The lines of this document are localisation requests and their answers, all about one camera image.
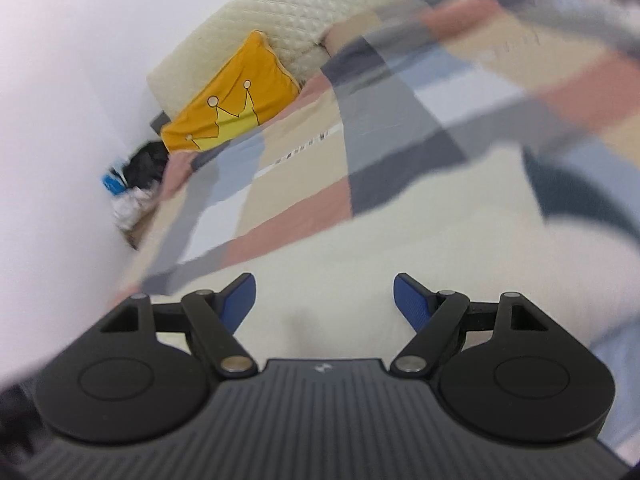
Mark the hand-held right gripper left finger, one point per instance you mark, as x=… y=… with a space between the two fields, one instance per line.
x=240 y=300

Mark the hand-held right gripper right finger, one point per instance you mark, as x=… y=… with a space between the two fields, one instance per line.
x=412 y=302

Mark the cream sweater with blue stripes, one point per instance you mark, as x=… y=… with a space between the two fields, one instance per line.
x=400 y=240

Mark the white crumpled clothes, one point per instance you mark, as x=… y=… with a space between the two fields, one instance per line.
x=131 y=207

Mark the wooden nightstand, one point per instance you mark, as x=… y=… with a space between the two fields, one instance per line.
x=137 y=232

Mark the black bag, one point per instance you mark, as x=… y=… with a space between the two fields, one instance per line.
x=147 y=165

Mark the blue packet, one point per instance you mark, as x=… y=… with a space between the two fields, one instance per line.
x=114 y=180

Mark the checked patchwork quilt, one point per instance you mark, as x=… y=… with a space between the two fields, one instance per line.
x=400 y=110

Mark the yellow crown pillow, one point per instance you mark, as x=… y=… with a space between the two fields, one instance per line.
x=230 y=100

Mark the cream quilted headboard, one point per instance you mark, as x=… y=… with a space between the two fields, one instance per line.
x=300 y=15

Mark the dark wall switch plate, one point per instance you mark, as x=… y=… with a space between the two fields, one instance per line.
x=159 y=121

